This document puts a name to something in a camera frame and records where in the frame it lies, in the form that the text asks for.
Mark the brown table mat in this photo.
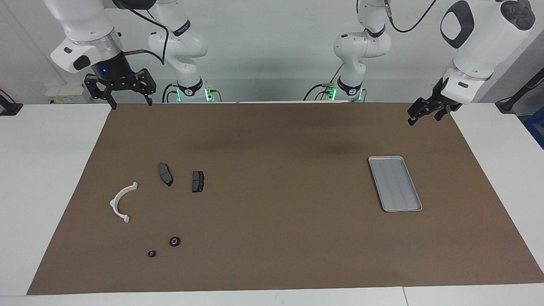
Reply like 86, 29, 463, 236
26, 101, 544, 295

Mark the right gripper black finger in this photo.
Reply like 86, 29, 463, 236
84, 73, 118, 110
135, 68, 157, 107

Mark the black left base cable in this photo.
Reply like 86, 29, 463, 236
303, 64, 343, 101

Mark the black right base cable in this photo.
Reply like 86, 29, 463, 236
161, 83, 179, 103

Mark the white power strip box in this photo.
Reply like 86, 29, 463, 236
45, 83, 92, 104

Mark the black base cable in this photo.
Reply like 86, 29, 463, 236
303, 64, 343, 101
161, 83, 179, 103

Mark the silver metal tray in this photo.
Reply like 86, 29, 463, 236
368, 156, 423, 212

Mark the dark grey angled brake pad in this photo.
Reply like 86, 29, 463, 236
158, 163, 174, 187

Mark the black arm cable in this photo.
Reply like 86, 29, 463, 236
382, 0, 438, 34
121, 3, 170, 65

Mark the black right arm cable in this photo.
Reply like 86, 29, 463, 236
121, 3, 170, 65

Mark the blue crate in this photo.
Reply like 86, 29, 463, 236
524, 106, 544, 149

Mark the white curved plastic bracket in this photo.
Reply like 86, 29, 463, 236
110, 181, 139, 224

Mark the black clamp mount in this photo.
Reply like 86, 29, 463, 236
0, 89, 23, 116

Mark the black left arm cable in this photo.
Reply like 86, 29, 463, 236
382, 0, 438, 34

